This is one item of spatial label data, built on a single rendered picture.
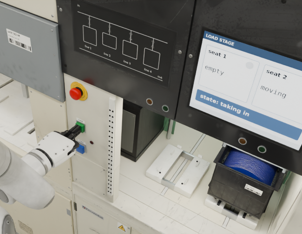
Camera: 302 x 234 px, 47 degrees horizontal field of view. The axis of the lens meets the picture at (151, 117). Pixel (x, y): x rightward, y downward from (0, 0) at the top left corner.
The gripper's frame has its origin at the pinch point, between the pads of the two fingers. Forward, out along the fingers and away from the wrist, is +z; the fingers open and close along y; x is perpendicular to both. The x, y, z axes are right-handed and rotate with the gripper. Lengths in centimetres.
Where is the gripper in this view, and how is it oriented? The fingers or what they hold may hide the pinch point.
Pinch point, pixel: (75, 131)
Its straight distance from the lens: 120.7
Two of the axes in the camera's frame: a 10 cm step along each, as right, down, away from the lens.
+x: 0.9, -7.6, -6.4
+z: 5.0, -5.2, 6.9
